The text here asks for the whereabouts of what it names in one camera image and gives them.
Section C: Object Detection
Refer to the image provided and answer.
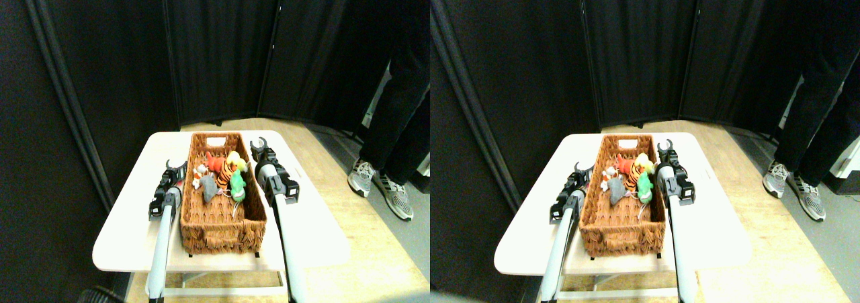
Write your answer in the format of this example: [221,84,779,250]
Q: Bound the green toy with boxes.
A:
[636,171,656,206]
[229,170,249,204]

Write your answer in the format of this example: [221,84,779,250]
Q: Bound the grey mouse toy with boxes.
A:
[200,175,224,204]
[608,177,633,206]

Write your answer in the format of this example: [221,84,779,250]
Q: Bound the brown wicker basket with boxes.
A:
[180,133,267,255]
[579,135,667,257]

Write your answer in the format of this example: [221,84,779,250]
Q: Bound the low white table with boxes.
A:
[494,134,752,300]
[93,131,350,298]

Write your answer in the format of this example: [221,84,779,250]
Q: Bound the black curtain stand pole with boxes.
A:
[22,0,116,213]
[430,1,523,213]

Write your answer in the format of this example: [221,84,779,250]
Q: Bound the white shelf unit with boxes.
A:
[361,61,431,177]
[779,75,860,179]

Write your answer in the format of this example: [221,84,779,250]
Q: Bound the person's legs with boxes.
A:
[347,48,431,222]
[763,48,860,222]

